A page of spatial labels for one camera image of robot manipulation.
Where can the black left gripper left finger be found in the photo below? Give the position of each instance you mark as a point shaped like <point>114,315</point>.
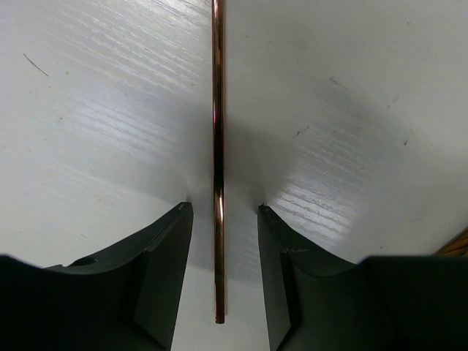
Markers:
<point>123,297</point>

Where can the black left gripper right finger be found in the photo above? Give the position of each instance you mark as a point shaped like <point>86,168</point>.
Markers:
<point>315,300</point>

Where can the wicker cutlery tray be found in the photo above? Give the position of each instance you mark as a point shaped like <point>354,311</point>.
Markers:
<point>457,247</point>

